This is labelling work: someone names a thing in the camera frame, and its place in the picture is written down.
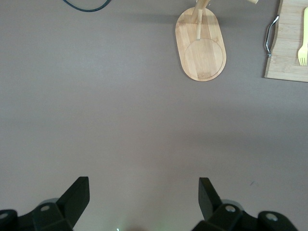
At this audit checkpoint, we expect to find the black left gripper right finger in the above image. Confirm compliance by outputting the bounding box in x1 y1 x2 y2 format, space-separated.
192 177 299 231

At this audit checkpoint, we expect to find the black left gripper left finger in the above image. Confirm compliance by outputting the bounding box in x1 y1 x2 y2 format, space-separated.
0 177 90 231

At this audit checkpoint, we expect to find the wooden cup rack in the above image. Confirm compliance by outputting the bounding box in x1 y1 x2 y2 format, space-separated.
175 0 259 82

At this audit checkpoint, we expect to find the yellow plastic fork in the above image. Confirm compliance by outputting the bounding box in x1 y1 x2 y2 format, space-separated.
297 7 308 66

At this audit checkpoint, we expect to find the wooden cutting board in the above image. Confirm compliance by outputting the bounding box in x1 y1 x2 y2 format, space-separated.
264 0 308 83

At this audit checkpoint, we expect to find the dark braided cable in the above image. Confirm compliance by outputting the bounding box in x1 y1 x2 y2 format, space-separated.
63 0 111 12

